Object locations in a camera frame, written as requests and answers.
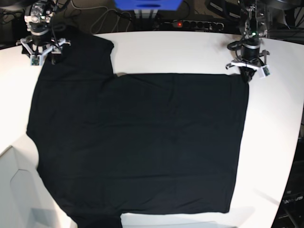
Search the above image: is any black power strip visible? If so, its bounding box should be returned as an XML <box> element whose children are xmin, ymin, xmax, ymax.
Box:
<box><xmin>158</xmin><ymin>20</ymin><xmax>225</xmax><ymax>32</ymax></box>

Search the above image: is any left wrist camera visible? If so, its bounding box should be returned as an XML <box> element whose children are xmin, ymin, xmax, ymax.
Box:
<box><xmin>257</xmin><ymin>65</ymin><xmax>271</xmax><ymax>78</ymax></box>

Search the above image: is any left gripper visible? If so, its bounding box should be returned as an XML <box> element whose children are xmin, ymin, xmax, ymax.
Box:
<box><xmin>226</xmin><ymin>40</ymin><xmax>270</xmax><ymax>83</ymax></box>

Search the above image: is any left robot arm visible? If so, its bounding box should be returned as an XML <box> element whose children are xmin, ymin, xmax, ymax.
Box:
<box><xmin>226</xmin><ymin>0</ymin><xmax>271</xmax><ymax>84</ymax></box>

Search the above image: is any blue plastic bin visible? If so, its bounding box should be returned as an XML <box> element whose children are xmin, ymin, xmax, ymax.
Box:
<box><xmin>114</xmin><ymin>0</ymin><xmax>183</xmax><ymax>10</ymax></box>

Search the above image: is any black T-shirt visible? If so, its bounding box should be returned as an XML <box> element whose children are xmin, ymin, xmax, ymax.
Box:
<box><xmin>27</xmin><ymin>28</ymin><xmax>249</xmax><ymax>228</ymax></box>

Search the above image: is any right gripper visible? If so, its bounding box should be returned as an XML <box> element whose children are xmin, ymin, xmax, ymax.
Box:
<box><xmin>16</xmin><ymin>34</ymin><xmax>71</xmax><ymax>64</ymax></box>

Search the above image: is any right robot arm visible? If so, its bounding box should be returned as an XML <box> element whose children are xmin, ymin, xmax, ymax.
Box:
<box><xmin>16</xmin><ymin>0</ymin><xmax>71</xmax><ymax>66</ymax></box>

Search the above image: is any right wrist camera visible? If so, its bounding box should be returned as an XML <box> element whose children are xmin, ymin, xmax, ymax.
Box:
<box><xmin>29</xmin><ymin>55</ymin><xmax>44</xmax><ymax>66</ymax></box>

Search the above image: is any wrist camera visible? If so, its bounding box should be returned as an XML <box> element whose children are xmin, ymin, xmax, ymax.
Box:
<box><xmin>29</xmin><ymin>55</ymin><xmax>44</xmax><ymax>66</ymax></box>
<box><xmin>257</xmin><ymin>65</ymin><xmax>271</xmax><ymax>78</ymax></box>

